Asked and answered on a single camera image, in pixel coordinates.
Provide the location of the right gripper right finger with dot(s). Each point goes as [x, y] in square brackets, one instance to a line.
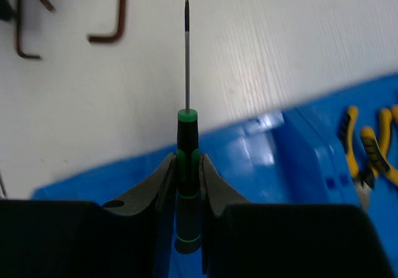
[245, 239]

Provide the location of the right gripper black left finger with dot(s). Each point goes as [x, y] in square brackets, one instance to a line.
[129, 236]

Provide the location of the green black small screwdriver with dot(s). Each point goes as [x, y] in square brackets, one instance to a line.
[187, 214]

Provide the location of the yellow pliers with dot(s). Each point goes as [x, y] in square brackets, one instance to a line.
[377, 148]
[353, 147]

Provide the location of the brown hex key long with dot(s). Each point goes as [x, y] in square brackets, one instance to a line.
[119, 28]

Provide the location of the blue plastic bin far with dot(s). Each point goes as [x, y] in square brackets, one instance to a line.
[292, 156]

